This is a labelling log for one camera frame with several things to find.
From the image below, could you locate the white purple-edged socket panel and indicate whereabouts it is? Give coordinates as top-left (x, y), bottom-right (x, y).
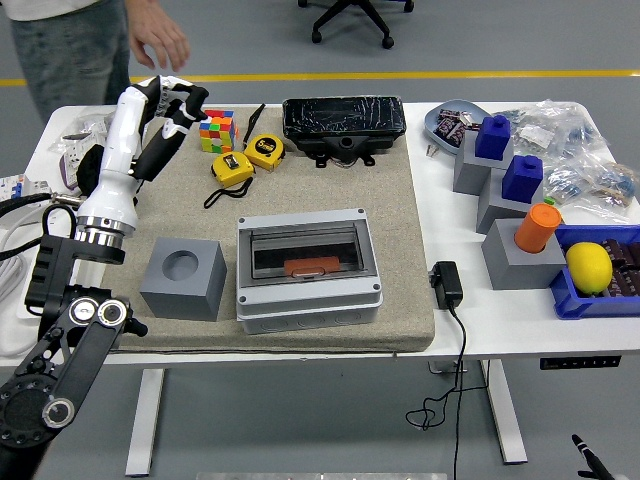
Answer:
top-left (58, 149), bottom-right (84, 191)

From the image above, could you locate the orange cylinder battery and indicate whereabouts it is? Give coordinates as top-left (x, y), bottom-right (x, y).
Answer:
top-left (513, 202), bottom-right (563, 254)
top-left (283, 256), bottom-right (341, 278)

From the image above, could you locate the blue plastic bin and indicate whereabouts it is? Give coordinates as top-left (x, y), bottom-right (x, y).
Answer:
top-left (548, 223), bottom-right (640, 320)

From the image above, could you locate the yellow tape measure black strap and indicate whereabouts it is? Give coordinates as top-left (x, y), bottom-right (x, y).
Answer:
top-left (203, 151), bottom-right (256, 210)

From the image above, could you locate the black adapter cord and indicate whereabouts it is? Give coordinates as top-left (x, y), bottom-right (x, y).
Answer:
top-left (404, 303), bottom-right (494, 480)

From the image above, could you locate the blue block with knob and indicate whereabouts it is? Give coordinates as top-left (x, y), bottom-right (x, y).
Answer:
top-left (474, 114), bottom-right (512, 162)
top-left (501, 154), bottom-right (545, 205)

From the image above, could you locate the blue-grey dish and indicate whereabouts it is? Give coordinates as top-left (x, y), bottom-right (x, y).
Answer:
top-left (423, 99), bottom-right (494, 157)

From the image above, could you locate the black film-wrapped device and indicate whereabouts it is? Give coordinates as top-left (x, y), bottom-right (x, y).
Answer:
top-left (281, 95), bottom-right (406, 170)

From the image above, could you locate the grey-brown mat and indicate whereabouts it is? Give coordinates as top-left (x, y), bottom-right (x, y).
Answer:
top-left (87, 106), bottom-right (436, 355)

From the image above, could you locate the white table leg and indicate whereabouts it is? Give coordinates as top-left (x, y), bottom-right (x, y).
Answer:
top-left (124, 368), bottom-right (166, 477)
top-left (479, 358), bottom-right (529, 465)

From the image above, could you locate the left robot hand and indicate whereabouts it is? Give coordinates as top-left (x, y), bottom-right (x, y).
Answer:
top-left (75, 74), bottom-right (210, 234)

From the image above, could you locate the dark components pile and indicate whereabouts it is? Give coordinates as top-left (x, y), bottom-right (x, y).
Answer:
top-left (599, 238), bottom-right (640, 300)

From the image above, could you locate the person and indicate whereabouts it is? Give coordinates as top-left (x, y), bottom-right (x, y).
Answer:
top-left (0, 0), bottom-right (134, 126)

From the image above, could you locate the yellow tape measure round label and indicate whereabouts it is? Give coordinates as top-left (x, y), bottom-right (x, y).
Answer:
top-left (242, 133), bottom-right (287, 174)

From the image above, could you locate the large colourful puzzle cube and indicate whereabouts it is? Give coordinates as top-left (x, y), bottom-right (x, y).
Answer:
top-left (198, 109), bottom-right (239, 155)

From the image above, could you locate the white circuit breaker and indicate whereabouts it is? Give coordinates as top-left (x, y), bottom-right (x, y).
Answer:
top-left (0, 173), bottom-right (54, 202)

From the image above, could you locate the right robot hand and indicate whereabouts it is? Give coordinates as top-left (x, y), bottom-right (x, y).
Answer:
top-left (571, 433), bottom-right (626, 480)

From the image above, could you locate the black office chair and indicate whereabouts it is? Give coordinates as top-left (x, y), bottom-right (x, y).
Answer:
top-left (298, 0), bottom-right (415, 50)

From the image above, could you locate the grey junction box clear lid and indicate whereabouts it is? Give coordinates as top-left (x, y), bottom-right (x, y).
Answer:
top-left (235, 207), bottom-right (384, 335)

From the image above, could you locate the black cloth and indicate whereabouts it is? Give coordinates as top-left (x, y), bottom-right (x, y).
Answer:
top-left (75, 143), bottom-right (109, 199)

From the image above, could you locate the yellow lemon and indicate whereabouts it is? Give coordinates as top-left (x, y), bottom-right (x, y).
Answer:
top-left (565, 241), bottom-right (614, 295)

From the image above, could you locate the black power adapter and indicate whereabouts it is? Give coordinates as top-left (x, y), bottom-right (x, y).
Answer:
top-left (428, 260), bottom-right (465, 311)

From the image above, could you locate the black table control panel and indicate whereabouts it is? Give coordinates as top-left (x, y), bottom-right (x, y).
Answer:
top-left (539, 355), bottom-right (623, 371)

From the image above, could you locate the clear bag of parts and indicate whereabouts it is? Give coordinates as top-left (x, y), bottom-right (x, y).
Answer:
top-left (589, 162), bottom-right (640, 224)
top-left (499, 98), bottom-right (601, 169)
top-left (49, 112), bottom-right (119, 154)
top-left (543, 149), bottom-right (626, 207)

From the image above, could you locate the person's left hand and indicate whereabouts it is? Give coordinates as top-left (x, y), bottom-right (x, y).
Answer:
top-left (128, 7), bottom-right (191, 72)

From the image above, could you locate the grey block holder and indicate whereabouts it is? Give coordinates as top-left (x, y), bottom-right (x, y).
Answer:
top-left (452, 128), bottom-right (515, 196)
top-left (475, 167), bottom-right (545, 235)

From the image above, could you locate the dark patterned component packet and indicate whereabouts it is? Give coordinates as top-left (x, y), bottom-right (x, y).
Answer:
top-left (433, 118), bottom-right (467, 149)

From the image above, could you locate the white coiled cable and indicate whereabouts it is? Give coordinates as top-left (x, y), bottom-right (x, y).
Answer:
top-left (0, 249), bottom-right (31, 306)

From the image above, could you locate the grey block with round hole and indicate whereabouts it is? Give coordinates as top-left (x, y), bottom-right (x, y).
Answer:
top-left (481, 218), bottom-right (566, 291)
top-left (138, 237), bottom-right (228, 322)

